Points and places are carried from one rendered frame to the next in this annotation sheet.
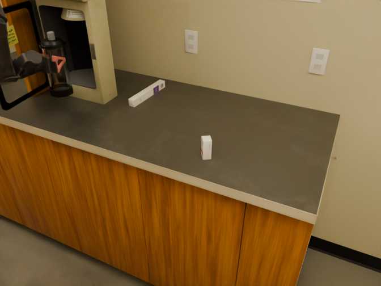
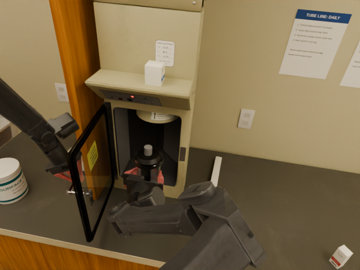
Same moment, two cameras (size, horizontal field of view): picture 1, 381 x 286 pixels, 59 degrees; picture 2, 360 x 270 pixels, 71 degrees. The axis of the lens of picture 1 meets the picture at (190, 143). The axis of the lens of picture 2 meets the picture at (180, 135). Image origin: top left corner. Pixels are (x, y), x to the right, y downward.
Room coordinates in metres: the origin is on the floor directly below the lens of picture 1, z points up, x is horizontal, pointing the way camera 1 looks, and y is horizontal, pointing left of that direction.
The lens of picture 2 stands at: (0.73, 0.70, 1.83)
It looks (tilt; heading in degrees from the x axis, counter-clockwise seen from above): 34 degrees down; 341
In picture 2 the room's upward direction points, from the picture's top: 5 degrees clockwise
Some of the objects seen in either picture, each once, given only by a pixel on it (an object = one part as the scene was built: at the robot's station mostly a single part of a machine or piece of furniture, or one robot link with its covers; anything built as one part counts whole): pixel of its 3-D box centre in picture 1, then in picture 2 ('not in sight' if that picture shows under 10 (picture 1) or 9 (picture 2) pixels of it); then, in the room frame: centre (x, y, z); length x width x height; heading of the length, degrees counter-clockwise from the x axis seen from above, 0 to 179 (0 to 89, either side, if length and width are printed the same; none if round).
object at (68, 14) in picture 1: (80, 9); (158, 105); (1.61, 0.50, 1.34); 0.18 x 0.18 x 0.05
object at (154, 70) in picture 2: not in sight; (155, 73); (1.46, 0.55, 1.54); 0.05 x 0.05 x 0.06; 64
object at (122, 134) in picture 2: (85, 40); (154, 133); (1.64, 0.51, 1.19); 0.26 x 0.24 x 0.35; 64
